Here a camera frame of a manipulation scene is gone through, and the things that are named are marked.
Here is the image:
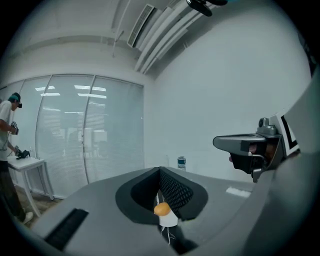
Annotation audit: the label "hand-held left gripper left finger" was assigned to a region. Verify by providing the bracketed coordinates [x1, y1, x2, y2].
[31, 166, 176, 256]

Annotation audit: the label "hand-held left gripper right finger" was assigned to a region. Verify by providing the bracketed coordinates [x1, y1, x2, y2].
[159, 166, 261, 256]

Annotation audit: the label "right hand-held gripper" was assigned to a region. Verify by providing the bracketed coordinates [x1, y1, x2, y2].
[212, 113, 300, 184]

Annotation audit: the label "white plate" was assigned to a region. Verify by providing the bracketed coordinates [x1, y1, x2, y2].
[158, 208, 180, 228]

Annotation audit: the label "orange egg-shaped object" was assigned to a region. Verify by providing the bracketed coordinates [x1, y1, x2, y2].
[153, 202, 172, 217]

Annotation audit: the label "clear water bottle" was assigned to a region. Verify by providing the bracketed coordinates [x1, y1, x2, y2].
[177, 155, 187, 172]

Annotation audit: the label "frosted glass partition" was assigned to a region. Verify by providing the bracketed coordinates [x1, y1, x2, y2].
[0, 74, 146, 200]

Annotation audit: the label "white table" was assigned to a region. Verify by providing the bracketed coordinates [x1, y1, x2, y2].
[6, 155, 55, 218]

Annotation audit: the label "black object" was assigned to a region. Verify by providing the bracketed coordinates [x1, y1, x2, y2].
[15, 149, 31, 161]

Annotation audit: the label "white ceiling light tracks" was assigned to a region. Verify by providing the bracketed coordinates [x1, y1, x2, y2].
[134, 6, 191, 76]

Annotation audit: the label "ceiling air vent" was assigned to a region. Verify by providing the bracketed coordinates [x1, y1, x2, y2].
[126, 3, 158, 49]

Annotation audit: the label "black head camera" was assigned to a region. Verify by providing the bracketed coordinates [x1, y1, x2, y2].
[185, 0, 214, 18]

